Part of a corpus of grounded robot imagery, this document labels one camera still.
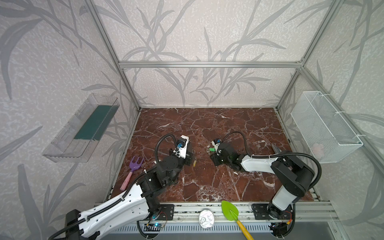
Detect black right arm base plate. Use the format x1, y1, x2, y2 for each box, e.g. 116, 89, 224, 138
251, 203, 294, 221

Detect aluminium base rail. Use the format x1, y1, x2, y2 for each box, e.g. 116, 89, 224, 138
80, 201, 349, 240

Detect clear plastic wall tray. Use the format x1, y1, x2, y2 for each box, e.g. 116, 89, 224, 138
42, 94, 120, 163

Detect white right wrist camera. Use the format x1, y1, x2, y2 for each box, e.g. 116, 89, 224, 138
212, 138, 221, 148

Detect grey metal tongs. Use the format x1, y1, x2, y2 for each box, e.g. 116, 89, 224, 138
271, 144, 282, 154

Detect round silver tin lid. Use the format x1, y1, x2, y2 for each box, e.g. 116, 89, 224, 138
199, 210, 215, 229

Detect pink object in basket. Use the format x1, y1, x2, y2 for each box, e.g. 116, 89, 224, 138
311, 143, 325, 160

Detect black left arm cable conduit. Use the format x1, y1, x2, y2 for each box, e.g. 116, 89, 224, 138
47, 133, 181, 240

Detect green toy shovel yellow handle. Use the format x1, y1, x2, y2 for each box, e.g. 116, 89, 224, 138
221, 201, 254, 240

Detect white wire mesh basket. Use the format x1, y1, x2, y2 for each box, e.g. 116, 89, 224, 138
291, 91, 364, 164

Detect purple toy rake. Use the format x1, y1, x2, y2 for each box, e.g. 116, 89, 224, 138
120, 156, 145, 191

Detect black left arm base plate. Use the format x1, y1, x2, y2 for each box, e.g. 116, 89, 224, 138
146, 204, 175, 221

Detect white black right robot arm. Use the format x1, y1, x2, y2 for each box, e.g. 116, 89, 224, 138
210, 139, 319, 218

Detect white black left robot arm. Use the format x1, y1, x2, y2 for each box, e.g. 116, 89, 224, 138
65, 147, 193, 240

